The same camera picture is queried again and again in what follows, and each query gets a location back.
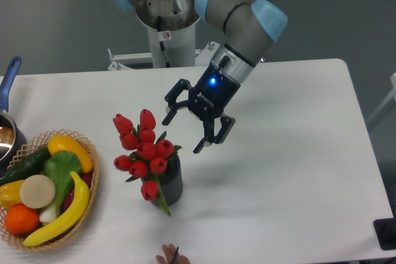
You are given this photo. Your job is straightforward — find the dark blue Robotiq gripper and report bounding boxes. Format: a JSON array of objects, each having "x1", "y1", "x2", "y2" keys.
[{"x1": 161, "y1": 63, "x2": 241, "y2": 154}]

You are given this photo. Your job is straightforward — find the red tulip bouquet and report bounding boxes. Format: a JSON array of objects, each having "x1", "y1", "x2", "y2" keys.
[{"x1": 113, "y1": 109, "x2": 181, "y2": 216}]

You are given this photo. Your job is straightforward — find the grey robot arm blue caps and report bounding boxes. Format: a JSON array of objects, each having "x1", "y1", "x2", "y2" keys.
[{"x1": 111, "y1": 0, "x2": 288, "y2": 153}]

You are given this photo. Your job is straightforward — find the dark grey ribbed vase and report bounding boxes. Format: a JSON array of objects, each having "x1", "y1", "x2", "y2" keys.
[{"x1": 140, "y1": 155, "x2": 183, "y2": 212}]

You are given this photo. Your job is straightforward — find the person hand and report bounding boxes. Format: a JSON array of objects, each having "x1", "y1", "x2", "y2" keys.
[{"x1": 155, "y1": 244, "x2": 191, "y2": 264}]

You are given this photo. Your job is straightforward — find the dark red vegetable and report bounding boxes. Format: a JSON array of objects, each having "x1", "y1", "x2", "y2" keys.
[{"x1": 62, "y1": 173, "x2": 92, "y2": 213}]

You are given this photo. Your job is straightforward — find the black pen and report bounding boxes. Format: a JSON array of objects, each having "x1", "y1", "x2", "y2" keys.
[{"x1": 171, "y1": 247, "x2": 179, "y2": 264}]

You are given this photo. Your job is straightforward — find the yellow squash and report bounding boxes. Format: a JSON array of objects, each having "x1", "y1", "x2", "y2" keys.
[{"x1": 47, "y1": 134, "x2": 93, "y2": 174}]

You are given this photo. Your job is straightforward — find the green bok choy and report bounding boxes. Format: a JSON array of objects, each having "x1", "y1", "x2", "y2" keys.
[{"x1": 40, "y1": 150, "x2": 82, "y2": 225}]

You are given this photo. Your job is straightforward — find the yellow plastic banana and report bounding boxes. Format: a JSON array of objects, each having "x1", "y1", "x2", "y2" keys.
[{"x1": 22, "y1": 171, "x2": 90, "y2": 247}]

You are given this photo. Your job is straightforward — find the woven wicker basket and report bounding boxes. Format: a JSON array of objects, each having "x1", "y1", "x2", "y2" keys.
[{"x1": 1, "y1": 129, "x2": 100, "y2": 252}]

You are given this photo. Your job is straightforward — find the green cucumber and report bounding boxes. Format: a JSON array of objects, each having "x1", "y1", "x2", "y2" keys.
[{"x1": 1, "y1": 147, "x2": 51, "y2": 185}]

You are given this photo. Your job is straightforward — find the beige round disc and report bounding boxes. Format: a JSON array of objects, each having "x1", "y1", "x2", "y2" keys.
[{"x1": 19, "y1": 174, "x2": 55, "y2": 209}]

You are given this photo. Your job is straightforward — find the yellow bell pepper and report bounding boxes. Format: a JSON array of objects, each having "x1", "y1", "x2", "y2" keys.
[{"x1": 0, "y1": 180, "x2": 24, "y2": 209}]

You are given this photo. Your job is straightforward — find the black device at table edge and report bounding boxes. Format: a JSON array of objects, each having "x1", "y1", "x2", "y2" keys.
[{"x1": 373, "y1": 218, "x2": 395, "y2": 250}]

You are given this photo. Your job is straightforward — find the orange fruit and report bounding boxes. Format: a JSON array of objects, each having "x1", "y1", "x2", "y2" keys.
[{"x1": 4, "y1": 204, "x2": 39, "y2": 234}]

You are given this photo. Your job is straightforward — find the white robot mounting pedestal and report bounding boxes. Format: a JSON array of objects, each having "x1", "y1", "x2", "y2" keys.
[{"x1": 108, "y1": 0, "x2": 220, "y2": 70}]

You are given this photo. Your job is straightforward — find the white frame at right edge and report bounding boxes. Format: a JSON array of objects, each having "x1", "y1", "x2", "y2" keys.
[{"x1": 366, "y1": 73, "x2": 395, "y2": 131}]

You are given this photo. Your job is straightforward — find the blue handled steel pot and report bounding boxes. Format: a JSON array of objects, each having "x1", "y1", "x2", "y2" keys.
[{"x1": 1, "y1": 56, "x2": 27, "y2": 176}]

